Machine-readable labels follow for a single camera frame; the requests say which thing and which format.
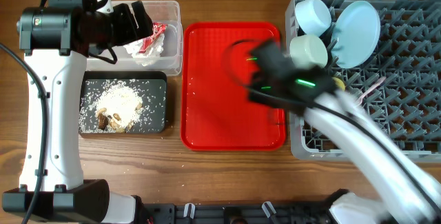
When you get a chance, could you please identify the red snack wrapper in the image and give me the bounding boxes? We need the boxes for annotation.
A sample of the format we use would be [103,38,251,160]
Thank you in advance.
[139,22,167,54]

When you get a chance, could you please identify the white napkin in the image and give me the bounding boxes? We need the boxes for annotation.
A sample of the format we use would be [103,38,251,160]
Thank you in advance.
[123,34,165,67]

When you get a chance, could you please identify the mint green bowl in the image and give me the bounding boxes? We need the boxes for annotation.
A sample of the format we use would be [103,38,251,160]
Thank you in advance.
[289,34,328,69]

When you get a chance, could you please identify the yellow plastic cup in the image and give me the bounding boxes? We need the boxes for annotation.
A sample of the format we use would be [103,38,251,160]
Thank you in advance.
[333,77,346,91]

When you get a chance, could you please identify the rice and food scraps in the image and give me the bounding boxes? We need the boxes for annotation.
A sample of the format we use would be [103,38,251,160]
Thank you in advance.
[79,79,166,134]

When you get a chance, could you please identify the blue bowl with rice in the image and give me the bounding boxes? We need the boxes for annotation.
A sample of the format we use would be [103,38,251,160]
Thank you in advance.
[295,0,331,37]

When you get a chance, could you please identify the white plastic fork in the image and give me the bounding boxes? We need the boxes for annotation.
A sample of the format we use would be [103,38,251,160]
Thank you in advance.
[356,77,386,105]

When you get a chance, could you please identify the light blue plate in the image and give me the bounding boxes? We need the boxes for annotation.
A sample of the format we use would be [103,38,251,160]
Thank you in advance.
[331,1,381,69]

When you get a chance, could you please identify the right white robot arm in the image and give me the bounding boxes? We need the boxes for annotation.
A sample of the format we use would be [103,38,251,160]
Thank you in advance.
[246,39,440,223]

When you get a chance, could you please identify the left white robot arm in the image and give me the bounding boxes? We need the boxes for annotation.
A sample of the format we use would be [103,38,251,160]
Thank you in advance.
[2,0,154,223]

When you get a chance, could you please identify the clear plastic waste bin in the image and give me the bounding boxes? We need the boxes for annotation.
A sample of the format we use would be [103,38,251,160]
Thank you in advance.
[87,0,183,76]

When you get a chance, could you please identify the black waste tray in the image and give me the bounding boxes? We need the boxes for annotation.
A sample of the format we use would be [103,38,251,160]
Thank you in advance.
[78,71,168,135]

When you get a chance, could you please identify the grey dishwasher rack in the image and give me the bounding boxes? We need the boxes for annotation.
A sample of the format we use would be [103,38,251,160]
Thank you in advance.
[285,0,440,163]

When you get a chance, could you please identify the red serving tray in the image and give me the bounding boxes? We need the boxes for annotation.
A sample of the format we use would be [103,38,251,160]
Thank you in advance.
[181,22,287,151]

